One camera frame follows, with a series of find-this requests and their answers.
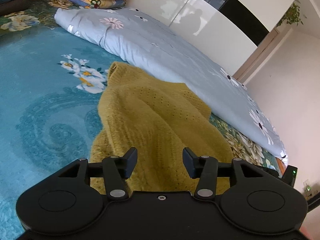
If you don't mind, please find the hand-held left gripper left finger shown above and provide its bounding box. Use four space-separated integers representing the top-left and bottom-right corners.
57 147 138 202

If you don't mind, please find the green hanging plant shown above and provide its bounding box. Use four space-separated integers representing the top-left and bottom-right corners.
276 2 306 27

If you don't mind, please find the light blue daisy duvet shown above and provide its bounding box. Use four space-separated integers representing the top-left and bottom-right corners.
54 7 288 166

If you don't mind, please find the mustard knit sweater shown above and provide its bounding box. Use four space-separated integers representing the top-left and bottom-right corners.
90 61 234 197

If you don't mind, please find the teal floral plush blanket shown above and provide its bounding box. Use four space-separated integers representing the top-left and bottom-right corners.
0 0 286 232

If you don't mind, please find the pale wooden door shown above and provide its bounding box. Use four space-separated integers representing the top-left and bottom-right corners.
232 27 293 83

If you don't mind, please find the glossy white wardrobe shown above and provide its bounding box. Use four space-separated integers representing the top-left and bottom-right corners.
117 0 301 48

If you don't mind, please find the wall socket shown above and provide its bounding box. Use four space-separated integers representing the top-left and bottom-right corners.
302 179 313 193

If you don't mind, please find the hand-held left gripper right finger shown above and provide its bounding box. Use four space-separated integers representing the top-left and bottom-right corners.
182 147 267 202

